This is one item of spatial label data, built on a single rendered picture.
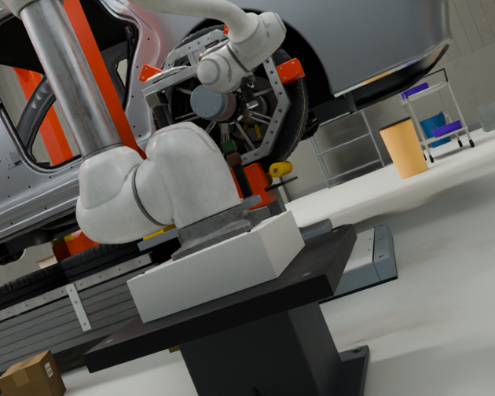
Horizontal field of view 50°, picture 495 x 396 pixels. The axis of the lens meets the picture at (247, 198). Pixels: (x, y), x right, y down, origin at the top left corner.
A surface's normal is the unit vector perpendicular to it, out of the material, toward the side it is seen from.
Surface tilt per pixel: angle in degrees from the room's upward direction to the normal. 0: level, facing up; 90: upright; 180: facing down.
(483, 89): 90
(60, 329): 90
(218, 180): 89
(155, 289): 90
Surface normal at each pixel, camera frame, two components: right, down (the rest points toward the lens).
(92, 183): -0.45, 0.14
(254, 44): 0.20, 0.66
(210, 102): -0.24, 0.11
